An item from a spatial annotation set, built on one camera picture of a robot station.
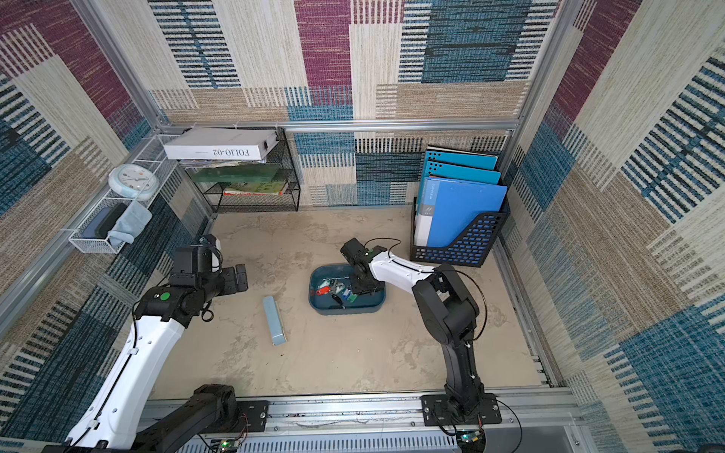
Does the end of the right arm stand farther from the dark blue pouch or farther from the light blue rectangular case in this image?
the dark blue pouch

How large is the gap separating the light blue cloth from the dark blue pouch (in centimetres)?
1

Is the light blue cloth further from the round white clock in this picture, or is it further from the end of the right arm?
the end of the right arm

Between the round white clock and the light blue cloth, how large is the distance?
0.03 meters

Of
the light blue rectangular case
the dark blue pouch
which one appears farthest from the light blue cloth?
the light blue rectangular case

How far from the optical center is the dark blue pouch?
651mm

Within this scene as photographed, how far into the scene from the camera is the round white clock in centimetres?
73

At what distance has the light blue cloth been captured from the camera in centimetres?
66
